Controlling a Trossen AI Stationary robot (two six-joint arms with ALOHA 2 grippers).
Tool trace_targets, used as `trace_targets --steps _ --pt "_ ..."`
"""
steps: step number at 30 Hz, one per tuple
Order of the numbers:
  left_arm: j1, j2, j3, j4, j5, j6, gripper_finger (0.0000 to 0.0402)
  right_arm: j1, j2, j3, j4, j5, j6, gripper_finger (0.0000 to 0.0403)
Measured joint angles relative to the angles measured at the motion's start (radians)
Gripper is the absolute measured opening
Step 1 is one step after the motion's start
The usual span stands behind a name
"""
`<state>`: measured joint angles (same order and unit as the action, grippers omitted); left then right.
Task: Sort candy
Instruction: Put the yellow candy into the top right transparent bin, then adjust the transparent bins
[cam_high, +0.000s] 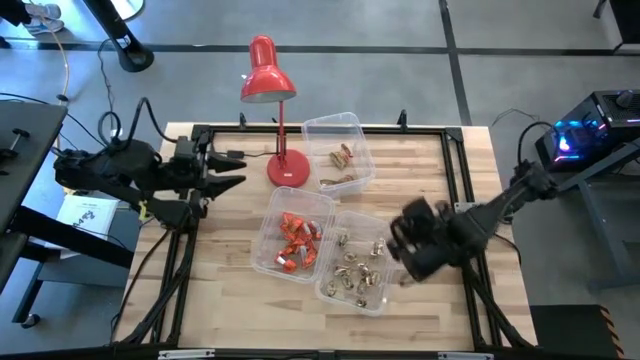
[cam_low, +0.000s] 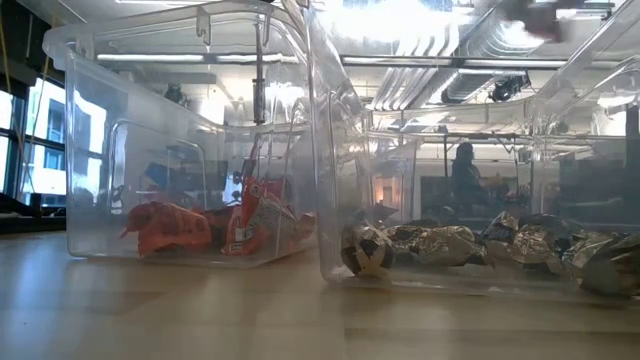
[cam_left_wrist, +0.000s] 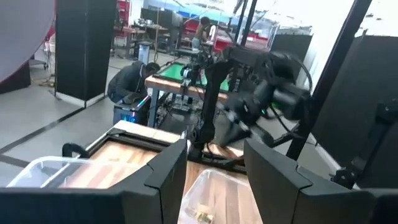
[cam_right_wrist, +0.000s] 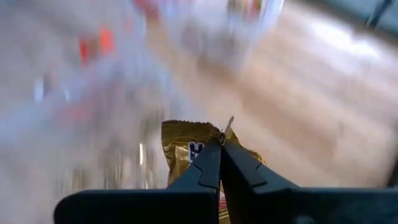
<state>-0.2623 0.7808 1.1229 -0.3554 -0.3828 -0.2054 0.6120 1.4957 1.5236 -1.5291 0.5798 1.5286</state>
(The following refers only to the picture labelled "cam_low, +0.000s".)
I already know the black post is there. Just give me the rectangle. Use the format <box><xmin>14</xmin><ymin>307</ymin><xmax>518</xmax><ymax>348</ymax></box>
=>
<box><xmin>624</xmin><ymin>103</ymin><xmax>640</xmax><ymax>225</ymax></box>

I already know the black ceiling camera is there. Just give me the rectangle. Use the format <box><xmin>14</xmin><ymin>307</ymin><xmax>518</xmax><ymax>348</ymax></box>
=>
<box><xmin>489</xmin><ymin>74</ymin><xmax>527</xmax><ymax>104</ymax></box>

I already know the black equipment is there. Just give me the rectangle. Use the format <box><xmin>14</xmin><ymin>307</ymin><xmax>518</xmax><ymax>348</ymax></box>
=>
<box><xmin>0</xmin><ymin>191</ymin><xmax>67</xmax><ymax>219</ymax></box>

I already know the clear plastic bin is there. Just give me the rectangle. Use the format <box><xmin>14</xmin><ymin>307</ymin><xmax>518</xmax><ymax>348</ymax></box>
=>
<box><xmin>41</xmin><ymin>0</ymin><xmax>372</xmax><ymax>269</ymax></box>
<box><xmin>303</xmin><ymin>0</ymin><xmax>640</xmax><ymax>302</ymax></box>

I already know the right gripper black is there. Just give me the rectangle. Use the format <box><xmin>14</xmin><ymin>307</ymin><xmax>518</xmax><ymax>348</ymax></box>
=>
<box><xmin>499</xmin><ymin>0</ymin><xmax>569</xmax><ymax>44</ymax></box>

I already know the window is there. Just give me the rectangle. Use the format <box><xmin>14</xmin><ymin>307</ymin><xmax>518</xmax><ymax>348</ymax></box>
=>
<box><xmin>0</xmin><ymin>74</ymin><xmax>67</xmax><ymax>207</ymax></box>

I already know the person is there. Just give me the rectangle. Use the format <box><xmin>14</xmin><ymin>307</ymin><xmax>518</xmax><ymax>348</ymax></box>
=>
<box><xmin>449</xmin><ymin>141</ymin><xmax>503</xmax><ymax>217</ymax></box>

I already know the yellow cable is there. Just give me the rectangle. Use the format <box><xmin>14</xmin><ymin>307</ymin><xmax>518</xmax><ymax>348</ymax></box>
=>
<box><xmin>0</xmin><ymin>9</ymin><xmax>52</xmax><ymax>196</ymax></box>

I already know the long ceiling light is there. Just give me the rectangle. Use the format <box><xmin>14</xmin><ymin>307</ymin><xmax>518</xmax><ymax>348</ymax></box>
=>
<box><xmin>341</xmin><ymin>55</ymin><xmax>454</xmax><ymax>67</ymax></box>

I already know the black ceiling fixture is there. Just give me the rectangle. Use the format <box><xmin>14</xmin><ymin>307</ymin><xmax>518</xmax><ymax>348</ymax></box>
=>
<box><xmin>164</xmin><ymin>83</ymin><xmax>190</xmax><ymax>107</ymax></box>

